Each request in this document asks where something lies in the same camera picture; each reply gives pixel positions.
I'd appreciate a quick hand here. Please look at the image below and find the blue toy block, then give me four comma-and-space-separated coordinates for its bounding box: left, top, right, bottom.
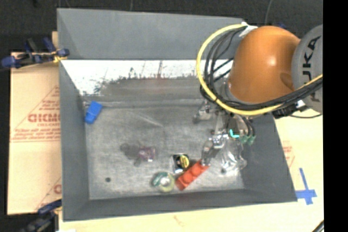
84, 101, 103, 125

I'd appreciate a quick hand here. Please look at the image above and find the grey and purple toy animal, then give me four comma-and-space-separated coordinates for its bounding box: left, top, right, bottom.
119, 142, 157, 167

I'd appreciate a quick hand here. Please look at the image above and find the black and yellow tape measure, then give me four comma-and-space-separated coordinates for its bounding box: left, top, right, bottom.
171, 154, 190, 173

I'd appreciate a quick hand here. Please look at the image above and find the red toy brick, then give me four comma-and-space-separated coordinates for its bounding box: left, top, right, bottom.
175, 159, 212, 191

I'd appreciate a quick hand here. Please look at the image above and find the grey metal bin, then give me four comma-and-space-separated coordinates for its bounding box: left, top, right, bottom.
56, 8, 297, 221

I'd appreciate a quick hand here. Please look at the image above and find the brown cardboard board red print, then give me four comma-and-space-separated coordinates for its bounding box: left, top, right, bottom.
7, 52, 64, 216

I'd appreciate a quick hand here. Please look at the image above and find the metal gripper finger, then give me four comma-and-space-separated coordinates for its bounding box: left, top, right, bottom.
192, 101, 213, 124
201, 134, 229, 167

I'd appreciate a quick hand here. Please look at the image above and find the clear glass thing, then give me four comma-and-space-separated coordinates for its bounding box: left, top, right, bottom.
220, 141, 248, 175

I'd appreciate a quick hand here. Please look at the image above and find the green and yellow ring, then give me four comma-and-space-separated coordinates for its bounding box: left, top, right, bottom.
151, 171, 176, 193

